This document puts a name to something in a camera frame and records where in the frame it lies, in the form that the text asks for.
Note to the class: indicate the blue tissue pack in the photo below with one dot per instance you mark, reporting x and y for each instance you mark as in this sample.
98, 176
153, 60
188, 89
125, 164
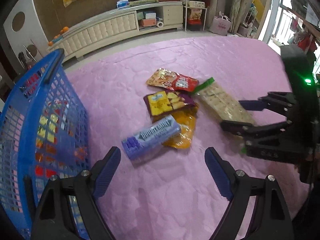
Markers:
122, 4

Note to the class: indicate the pink quilted table mat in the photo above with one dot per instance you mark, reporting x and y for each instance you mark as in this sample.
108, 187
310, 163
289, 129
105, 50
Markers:
169, 193

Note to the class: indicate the broom with pink dustpan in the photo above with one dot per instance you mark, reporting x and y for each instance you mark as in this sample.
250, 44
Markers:
29, 55

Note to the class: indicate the wooden drying rack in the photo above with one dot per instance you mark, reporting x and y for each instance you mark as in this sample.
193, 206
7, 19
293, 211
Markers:
292, 29

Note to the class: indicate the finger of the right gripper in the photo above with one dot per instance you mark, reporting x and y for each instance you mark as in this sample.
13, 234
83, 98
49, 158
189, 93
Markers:
248, 130
277, 102

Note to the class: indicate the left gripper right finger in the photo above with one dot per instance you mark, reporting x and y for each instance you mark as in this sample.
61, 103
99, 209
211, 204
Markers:
270, 218

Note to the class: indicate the purple Doublemint gum pack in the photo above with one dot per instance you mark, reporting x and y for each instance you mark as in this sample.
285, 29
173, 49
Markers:
146, 140

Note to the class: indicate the red orange snack pouch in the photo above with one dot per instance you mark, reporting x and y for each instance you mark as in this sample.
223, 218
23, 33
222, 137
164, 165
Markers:
170, 80

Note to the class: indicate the oranges on blue plate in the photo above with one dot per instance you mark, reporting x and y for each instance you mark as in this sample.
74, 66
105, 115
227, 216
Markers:
58, 37

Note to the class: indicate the purple yellow chips bag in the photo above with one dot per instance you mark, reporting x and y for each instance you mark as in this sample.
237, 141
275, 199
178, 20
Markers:
166, 102

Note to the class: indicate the patterned beige curtain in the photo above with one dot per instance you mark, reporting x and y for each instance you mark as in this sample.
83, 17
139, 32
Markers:
241, 5

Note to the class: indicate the green folded cloth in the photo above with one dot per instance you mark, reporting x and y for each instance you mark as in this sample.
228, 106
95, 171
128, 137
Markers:
141, 2

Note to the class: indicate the green edged cracker pack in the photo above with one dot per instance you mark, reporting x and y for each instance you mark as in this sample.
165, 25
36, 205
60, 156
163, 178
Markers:
220, 105

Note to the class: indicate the cream TV cabinet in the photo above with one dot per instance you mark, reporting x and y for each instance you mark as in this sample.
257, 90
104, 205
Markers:
118, 25

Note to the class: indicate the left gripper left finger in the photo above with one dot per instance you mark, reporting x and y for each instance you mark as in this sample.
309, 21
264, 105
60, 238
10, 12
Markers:
54, 218

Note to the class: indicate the white metal shelf rack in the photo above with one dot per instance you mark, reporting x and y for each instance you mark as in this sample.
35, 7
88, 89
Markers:
195, 14

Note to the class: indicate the pink tote bag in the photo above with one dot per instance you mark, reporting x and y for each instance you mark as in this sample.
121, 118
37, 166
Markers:
220, 24

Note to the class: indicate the blue plastic basket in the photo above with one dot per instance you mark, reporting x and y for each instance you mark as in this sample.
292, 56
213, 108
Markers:
44, 132

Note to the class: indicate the golden yellow snack pouch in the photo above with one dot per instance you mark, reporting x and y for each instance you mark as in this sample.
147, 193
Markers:
186, 118

